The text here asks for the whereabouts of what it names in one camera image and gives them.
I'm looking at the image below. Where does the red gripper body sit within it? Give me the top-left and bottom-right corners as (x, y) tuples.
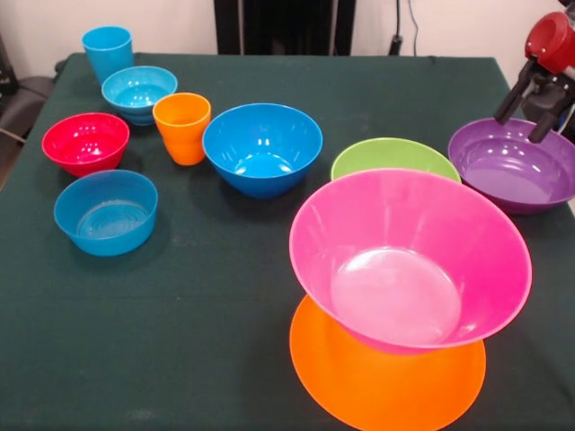
(524, 11), (575, 75)

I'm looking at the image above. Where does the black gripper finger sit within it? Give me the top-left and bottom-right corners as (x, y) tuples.
(492, 55), (541, 127)
(527, 82), (570, 145)

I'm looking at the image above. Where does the large pink bowl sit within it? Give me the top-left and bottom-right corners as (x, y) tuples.
(288, 168), (534, 356)

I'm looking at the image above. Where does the large orange bowl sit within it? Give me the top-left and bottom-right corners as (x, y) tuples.
(289, 294), (488, 431)

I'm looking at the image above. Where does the purple bowl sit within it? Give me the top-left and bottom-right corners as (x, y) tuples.
(447, 117), (575, 216)

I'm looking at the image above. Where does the green bowl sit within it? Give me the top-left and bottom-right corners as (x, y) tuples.
(330, 136), (463, 184)

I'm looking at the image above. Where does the orange cup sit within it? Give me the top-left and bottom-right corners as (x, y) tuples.
(152, 92), (212, 166)

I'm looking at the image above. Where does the small ribbed cyan bowl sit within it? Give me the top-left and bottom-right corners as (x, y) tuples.
(101, 65), (179, 127)

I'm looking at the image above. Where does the dark green tablecloth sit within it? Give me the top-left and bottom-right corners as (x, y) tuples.
(0, 52), (575, 431)

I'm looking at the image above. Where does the blue cup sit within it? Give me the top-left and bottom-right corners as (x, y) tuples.
(81, 25), (135, 86)

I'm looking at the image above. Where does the translucent blue bowl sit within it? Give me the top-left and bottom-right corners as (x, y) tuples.
(53, 169), (159, 258)

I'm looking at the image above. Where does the small crimson bowl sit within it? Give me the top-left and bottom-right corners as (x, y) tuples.
(40, 111), (131, 178)

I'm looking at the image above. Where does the black hanging cable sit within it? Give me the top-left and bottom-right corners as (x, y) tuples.
(388, 0), (421, 57)

